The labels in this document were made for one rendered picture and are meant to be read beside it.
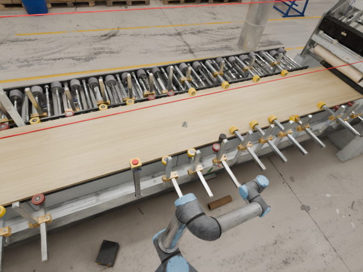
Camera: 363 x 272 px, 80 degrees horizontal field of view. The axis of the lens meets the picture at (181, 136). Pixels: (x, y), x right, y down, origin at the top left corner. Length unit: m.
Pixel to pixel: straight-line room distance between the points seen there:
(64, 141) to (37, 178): 0.38
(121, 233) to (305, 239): 2.08
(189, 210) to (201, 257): 1.48
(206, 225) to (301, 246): 2.01
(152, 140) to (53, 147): 0.85
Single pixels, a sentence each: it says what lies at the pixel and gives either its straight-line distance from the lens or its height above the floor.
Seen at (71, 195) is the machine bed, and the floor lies 0.69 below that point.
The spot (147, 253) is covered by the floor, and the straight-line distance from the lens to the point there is 2.56.
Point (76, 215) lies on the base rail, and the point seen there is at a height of 0.70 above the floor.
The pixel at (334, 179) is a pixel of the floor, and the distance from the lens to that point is 3.80.
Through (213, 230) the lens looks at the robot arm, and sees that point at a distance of 1.17.
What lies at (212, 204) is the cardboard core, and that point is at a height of 0.08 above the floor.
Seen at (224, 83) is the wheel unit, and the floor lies 0.97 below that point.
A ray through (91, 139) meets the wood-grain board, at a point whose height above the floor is 0.90.
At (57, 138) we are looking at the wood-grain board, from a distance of 2.22.
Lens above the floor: 2.51
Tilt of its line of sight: 50 degrees down
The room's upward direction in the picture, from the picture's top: 9 degrees clockwise
